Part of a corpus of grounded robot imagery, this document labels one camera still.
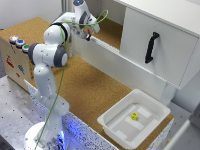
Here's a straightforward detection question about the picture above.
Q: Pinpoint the green cable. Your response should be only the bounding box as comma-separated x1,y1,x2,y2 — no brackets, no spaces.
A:
33,9,110,150

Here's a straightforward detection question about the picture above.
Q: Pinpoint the yellow block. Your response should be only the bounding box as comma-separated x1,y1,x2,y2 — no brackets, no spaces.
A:
130,112,140,121

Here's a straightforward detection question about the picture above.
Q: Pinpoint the green button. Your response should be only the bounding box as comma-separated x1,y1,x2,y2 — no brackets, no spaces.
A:
21,43,32,54

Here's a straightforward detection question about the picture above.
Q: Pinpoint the blue button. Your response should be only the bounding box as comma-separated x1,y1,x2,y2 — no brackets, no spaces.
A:
15,38,26,48

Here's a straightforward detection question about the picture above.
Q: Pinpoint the white cabinet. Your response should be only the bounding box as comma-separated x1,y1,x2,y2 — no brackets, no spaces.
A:
60,0,200,108

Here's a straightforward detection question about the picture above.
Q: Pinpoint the red button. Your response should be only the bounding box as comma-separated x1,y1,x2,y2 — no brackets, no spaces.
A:
8,35,19,45

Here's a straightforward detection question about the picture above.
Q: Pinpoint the black door handle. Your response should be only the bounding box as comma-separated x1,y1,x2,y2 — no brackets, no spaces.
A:
144,31,161,65

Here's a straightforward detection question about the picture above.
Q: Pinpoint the white plastic box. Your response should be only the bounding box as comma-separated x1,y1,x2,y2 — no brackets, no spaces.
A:
96,88,172,150

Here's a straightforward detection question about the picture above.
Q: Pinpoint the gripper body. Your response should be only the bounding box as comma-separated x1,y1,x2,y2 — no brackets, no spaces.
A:
75,20,101,39

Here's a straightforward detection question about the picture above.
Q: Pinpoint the white sliding door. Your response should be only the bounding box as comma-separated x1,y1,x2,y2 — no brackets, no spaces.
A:
118,6,200,90

